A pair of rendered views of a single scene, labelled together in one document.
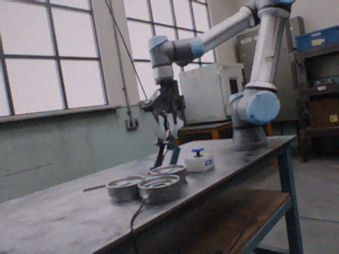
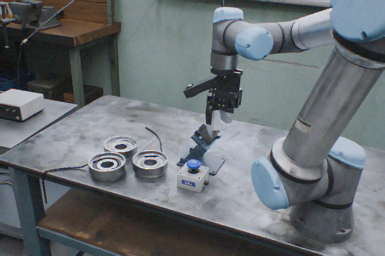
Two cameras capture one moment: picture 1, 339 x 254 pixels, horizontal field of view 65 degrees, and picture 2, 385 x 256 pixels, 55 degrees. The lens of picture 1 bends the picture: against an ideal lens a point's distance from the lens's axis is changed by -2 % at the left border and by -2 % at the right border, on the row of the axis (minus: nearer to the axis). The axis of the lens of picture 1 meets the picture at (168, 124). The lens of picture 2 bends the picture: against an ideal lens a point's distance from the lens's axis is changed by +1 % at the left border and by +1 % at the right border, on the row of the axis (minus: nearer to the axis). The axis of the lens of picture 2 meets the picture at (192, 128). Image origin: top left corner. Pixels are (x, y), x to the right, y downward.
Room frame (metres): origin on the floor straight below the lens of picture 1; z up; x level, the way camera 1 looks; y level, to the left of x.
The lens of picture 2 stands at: (0.55, -0.88, 1.42)
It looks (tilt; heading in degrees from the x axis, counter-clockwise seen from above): 27 degrees down; 68
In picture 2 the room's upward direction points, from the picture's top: 3 degrees clockwise
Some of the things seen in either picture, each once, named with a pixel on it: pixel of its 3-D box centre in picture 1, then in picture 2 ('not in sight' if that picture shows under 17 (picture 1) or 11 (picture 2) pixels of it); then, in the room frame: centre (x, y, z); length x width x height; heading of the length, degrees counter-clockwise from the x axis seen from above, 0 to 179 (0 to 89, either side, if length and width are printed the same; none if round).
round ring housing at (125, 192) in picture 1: (126, 188); (121, 149); (0.72, 0.14, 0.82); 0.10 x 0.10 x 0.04
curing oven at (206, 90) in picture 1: (217, 94); not in sight; (3.28, -0.63, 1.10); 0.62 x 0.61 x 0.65; 138
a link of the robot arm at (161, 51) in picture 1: (160, 52); (227, 30); (0.98, -0.01, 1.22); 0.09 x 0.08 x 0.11; 94
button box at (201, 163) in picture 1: (200, 162); (194, 177); (0.89, -0.08, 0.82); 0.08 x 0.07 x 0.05; 138
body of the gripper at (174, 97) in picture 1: (168, 96); (224, 88); (0.99, -0.02, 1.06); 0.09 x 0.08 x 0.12; 135
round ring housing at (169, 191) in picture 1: (160, 189); (107, 166); (0.66, 0.05, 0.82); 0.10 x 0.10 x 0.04
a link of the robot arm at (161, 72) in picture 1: (163, 74); (224, 60); (0.99, -0.01, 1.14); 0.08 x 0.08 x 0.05
